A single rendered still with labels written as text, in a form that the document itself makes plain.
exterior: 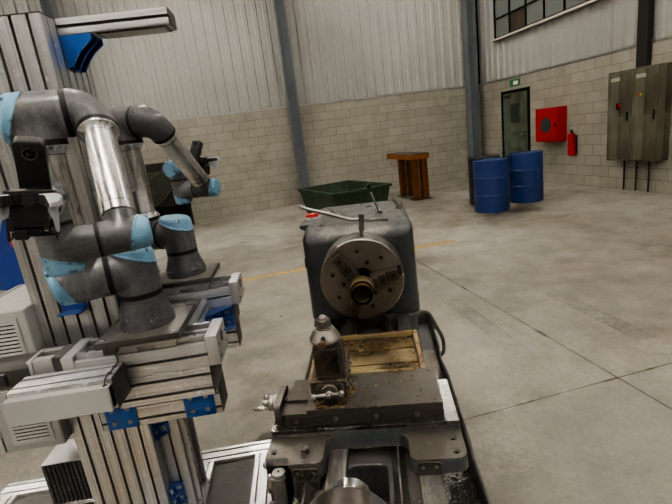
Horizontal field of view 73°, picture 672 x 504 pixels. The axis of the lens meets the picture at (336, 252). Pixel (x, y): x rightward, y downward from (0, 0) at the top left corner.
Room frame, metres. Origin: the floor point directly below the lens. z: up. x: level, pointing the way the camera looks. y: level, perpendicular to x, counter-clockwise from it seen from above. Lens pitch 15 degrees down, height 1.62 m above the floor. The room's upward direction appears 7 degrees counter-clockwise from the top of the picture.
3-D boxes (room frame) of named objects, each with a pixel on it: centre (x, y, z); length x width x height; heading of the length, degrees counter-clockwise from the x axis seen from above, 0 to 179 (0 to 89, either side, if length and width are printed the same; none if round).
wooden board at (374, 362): (1.36, -0.06, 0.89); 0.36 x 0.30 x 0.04; 84
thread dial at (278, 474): (0.88, 0.20, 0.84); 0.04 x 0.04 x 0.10; 84
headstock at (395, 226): (2.05, -0.11, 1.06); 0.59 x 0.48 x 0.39; 174
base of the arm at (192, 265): (1.72, 0.59, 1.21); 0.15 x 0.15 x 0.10
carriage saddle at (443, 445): (1.00, -0.02, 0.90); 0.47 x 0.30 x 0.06; 84
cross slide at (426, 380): (1.05, -0.01, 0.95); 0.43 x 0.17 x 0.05; 84
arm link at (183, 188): (2.01, 0.62, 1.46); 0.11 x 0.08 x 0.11; 72
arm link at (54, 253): (0.94, 0.56, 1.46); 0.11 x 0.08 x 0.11; 115
